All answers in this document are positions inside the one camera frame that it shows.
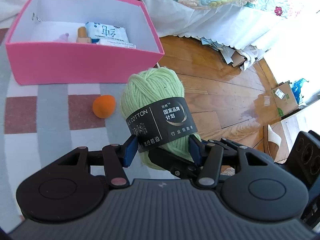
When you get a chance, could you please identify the green yarn ball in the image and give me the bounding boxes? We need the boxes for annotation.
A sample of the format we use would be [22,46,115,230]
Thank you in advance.
[120,67,200,170]

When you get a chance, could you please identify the white blue tissue pack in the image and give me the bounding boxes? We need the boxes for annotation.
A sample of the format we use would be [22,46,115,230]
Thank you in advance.
[85,22,129,43]

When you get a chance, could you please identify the white slipper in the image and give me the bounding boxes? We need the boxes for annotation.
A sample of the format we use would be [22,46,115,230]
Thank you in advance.
[266,125,281,160]

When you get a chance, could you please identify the orange makeup sponge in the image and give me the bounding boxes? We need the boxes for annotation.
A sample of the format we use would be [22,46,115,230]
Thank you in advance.
[92,95,116,119]

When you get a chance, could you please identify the cardboard box green print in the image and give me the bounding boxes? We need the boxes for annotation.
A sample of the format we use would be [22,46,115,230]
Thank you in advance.
[272,81,298,117]

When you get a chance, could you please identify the blue plastic bag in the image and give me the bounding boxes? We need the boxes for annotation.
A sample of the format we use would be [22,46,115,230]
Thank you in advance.
[291,78,309,105]

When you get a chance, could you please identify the papers under bed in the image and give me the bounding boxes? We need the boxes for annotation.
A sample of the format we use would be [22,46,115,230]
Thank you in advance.
[200,37,259,71]

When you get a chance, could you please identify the clear wipes packet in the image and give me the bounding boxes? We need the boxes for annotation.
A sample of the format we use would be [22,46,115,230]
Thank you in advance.
[97,38,136,49]

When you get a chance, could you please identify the gold foundation bottle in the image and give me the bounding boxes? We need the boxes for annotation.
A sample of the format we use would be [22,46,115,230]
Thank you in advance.
[76,27,92,43]

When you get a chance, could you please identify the purple plush toy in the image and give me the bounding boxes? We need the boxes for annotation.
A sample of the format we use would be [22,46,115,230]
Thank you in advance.
[54,33,69,42]

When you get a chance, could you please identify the pink cardboard box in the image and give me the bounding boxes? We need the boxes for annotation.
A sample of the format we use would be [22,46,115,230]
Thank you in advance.
[5,0,164,85]

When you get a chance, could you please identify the white bed skirt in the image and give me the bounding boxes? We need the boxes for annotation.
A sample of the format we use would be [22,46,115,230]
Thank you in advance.
[1,0,272,49]

